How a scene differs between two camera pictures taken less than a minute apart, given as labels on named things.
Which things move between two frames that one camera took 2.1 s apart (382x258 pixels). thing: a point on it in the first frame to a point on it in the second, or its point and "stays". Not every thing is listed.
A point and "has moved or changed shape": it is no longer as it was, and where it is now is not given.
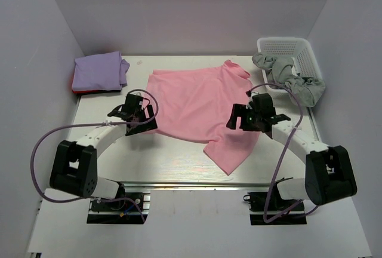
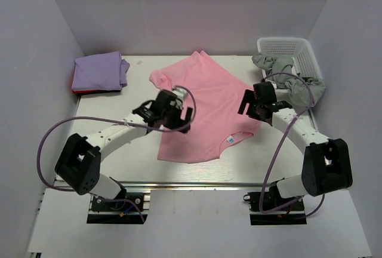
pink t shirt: [190, 105] has moved or changed shape
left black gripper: [138, 121] to [181, 119]
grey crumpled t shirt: [305, 91] stays
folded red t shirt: [93, 91] stays
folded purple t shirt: [102, 71] stays
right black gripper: [243, 117] to [250, 106]
